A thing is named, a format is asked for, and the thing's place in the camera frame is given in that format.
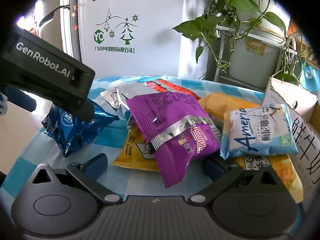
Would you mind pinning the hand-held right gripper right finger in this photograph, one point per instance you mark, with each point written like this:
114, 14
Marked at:
212, 168

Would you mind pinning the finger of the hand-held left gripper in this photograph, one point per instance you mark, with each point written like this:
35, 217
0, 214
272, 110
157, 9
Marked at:
85, 112
20, 98

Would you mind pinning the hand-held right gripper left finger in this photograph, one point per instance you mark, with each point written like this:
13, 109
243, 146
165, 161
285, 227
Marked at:
96, 165

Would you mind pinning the blue foil snack packet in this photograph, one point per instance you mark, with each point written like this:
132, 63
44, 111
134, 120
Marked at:
72, 135

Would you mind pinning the yellow waffle snack packet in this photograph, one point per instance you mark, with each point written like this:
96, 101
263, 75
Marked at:
285, 172
132, 152

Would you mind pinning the white and blue snack packet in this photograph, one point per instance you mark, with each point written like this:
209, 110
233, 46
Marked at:
262, 135

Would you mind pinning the orange snack packet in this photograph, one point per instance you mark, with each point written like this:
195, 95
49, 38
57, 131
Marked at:
220, 102

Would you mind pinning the purple snack packet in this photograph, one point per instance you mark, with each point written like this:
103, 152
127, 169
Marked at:
162, 120

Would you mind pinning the red snack packet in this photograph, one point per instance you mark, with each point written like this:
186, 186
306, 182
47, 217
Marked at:
175, 88

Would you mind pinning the white cardboard box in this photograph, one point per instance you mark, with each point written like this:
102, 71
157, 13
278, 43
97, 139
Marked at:
307, 140

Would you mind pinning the silver foil snack packet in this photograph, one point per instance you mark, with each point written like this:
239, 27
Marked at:
115, 100

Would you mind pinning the blue checked tablecloth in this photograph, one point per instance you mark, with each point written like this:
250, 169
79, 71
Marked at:
27, 155

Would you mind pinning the white metal plant stand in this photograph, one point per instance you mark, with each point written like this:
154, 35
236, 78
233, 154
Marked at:
218, 55

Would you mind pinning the white printed board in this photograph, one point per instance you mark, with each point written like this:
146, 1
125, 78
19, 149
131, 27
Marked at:
150, 17

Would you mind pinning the white plant pot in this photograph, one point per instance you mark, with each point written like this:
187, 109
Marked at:
260, 60

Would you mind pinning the woven basket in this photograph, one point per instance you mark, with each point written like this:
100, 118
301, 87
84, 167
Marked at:
303, 45

